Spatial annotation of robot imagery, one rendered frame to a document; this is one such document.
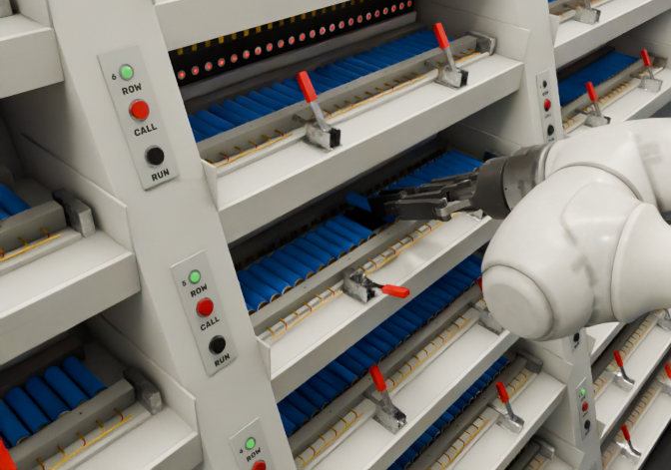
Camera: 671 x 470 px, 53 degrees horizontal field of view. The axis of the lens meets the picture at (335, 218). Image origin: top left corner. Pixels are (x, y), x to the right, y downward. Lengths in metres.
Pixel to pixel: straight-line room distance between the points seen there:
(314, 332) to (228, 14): 0.37
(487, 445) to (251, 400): 0.56
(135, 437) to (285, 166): 0.32
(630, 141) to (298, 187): 0.34
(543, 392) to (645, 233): 0.77
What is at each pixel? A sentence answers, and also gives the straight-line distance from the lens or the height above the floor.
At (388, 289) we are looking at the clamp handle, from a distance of 0.81.
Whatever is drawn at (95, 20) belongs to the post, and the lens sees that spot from 0.62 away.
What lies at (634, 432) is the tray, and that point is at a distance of 1.84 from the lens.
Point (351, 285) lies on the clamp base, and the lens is 0.84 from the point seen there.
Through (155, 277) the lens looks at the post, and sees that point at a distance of 0.64.
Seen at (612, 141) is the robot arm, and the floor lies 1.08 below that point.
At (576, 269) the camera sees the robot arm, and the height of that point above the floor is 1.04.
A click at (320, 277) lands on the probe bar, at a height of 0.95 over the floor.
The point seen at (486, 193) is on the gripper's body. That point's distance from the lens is 0.79.
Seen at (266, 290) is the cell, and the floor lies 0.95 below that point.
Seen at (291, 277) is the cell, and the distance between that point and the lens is 0.85.
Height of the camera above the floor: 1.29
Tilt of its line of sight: 19 degrees down
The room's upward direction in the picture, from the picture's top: 14 degrees counter-clockwise
